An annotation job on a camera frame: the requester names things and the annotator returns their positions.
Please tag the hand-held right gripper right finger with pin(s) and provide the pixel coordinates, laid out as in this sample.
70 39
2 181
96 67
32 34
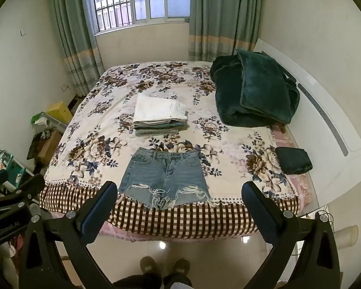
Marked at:
266 216

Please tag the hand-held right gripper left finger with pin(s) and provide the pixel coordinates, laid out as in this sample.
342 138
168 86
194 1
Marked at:
94 216

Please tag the ripped denim shorts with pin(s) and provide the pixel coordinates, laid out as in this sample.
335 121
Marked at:
165 174

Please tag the grey folded pants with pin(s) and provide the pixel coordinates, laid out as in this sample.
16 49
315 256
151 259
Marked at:
156 132

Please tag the white folded pants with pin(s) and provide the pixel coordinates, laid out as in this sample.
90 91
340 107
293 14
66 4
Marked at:
158 108

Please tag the brown cardboard box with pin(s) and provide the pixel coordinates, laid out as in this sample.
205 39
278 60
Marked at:
49 147

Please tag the small dark folded cloth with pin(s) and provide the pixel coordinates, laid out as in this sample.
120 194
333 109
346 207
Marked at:
293 160

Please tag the person's left slipper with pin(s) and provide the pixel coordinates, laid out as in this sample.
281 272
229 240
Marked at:
148 265

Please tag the person's slipper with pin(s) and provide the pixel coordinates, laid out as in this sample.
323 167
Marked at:
180 266
148 265

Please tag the white paper cup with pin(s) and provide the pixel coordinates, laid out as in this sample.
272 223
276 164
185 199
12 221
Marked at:
346 236

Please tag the yellow box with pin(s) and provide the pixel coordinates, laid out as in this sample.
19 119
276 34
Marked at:
60 113

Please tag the brown checkered bed sheet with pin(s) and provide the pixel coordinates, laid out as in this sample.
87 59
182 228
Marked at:
183 219

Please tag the floral bedspread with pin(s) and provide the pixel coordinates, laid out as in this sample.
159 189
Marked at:
114 126

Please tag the person's right slipper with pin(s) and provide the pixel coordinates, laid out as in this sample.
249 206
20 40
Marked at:
180 266

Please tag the white bed headboard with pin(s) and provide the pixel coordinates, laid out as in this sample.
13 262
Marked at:
328 120

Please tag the dark green plush blanket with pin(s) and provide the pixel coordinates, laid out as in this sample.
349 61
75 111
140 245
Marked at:
252 90

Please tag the green striped curtain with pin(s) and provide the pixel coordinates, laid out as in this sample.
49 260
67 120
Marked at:
222 18
70 36

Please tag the barred window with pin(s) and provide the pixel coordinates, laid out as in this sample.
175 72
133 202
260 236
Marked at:
144 0

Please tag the wall socket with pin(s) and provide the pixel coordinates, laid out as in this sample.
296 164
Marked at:
65 88

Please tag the white wall switch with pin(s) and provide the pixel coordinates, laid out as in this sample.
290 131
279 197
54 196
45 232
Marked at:
23 32

